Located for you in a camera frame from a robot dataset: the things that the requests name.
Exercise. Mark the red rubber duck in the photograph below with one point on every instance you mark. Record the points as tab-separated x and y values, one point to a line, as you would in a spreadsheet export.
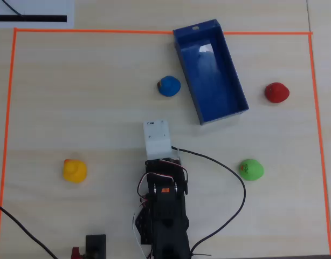
276	92

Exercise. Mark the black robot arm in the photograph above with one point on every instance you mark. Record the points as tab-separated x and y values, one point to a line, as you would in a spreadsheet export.
168	215

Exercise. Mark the blue rubber duck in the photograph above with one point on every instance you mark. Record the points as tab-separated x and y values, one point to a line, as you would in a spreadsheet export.
169	86

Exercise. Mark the blue rectangular plastic box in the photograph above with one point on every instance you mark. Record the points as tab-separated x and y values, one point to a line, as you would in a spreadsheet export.
208	81

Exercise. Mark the green rubber duck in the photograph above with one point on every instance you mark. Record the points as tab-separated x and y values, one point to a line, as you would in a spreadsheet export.
251	170

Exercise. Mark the yellow rubber duck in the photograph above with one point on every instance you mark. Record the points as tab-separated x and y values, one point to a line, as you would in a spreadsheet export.
74	171

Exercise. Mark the orange tape strip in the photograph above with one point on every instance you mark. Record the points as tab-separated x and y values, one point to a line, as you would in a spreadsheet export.
319	135
100	31
6	135

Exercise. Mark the black table clamp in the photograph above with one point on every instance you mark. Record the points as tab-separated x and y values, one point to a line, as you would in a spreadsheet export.
96	242

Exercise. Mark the white paper with black bar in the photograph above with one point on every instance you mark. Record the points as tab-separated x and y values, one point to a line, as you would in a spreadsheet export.
33	8

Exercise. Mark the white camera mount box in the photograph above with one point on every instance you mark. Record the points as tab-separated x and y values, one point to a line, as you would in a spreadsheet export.
157	137

